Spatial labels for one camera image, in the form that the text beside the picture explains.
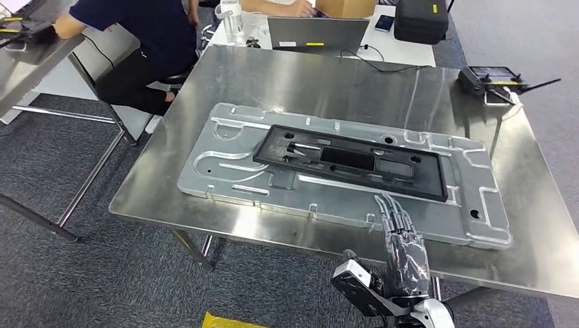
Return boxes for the black carry case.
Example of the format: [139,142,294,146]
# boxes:
[393,0,450,45]

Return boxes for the grey laptop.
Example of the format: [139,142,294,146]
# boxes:
[266,16,371,57]

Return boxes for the person's hand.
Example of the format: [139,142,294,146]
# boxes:
[240,0,317,18]

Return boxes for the stainless steel workbench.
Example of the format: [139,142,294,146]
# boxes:
[108,44,579,301]

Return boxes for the person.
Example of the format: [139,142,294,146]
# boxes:
[54,0,200,116]

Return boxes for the steel side table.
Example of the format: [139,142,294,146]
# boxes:
[0,0,139,243]

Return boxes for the clear plastic bottle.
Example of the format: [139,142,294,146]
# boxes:
[214,0,245,46]

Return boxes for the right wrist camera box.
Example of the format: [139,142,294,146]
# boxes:
[330,258,410,318]

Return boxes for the smartphone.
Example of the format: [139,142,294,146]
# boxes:
[373,14,396,33]

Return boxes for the black remote controller antennas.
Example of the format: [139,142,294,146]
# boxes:
[457,65,563,106]

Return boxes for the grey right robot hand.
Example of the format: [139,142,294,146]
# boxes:
[342,193,432,301]

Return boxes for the black plastic plate bracket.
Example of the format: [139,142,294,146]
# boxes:
[252,124,449,203]

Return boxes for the aluminium fixture plate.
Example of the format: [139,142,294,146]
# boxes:
[176,102,514,251]

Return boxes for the white desk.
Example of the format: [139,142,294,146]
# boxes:
[206,0,438,68]

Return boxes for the black laptop cable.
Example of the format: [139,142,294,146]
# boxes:
[339,44,433,74]

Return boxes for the cardboard box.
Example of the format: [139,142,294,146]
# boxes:
[315,0,377,20]

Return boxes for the black stool seat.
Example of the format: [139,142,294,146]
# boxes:
[160,66,196,85]

